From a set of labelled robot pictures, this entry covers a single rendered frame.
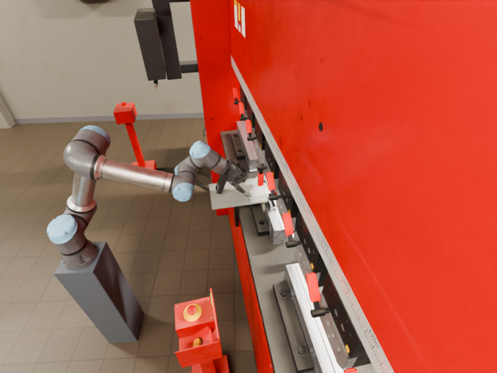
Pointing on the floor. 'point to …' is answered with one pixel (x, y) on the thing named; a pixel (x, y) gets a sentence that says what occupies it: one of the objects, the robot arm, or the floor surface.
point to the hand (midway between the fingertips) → (246, 190)
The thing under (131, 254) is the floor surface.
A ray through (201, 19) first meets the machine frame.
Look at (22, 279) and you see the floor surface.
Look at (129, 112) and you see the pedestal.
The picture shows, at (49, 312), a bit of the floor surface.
